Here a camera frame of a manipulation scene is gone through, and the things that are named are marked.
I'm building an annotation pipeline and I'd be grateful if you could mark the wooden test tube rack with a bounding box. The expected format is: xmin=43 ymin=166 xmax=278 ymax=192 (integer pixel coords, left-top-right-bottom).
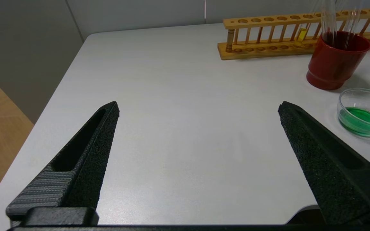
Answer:
xmin=217 ymin=6 xmax=370 ymax=60

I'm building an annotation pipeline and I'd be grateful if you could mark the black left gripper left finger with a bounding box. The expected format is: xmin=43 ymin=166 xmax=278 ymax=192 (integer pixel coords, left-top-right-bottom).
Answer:
xmin=6 ymin=101 xmax=120 ymax=222

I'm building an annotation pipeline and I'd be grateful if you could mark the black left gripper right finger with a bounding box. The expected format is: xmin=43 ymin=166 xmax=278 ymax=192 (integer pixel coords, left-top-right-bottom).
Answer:
xmin=278 ymin=101 xmax=370 ymax=225

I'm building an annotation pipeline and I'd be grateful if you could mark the test tube with pale yellow pigment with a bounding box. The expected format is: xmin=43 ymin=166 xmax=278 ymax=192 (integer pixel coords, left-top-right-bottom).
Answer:
xmin=296 ymin=3 xmax=317 ymax=43

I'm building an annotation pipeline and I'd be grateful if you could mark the clear glass dish with spout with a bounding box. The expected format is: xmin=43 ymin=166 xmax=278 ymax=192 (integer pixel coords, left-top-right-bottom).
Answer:
xmin=337 ymin=88 xmax=370 ymax=138

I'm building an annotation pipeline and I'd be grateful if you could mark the red plastic cup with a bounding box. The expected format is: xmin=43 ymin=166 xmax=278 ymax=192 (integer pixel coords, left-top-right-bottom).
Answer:
xmin=306 ymin=31 xmax=370 ymax=90

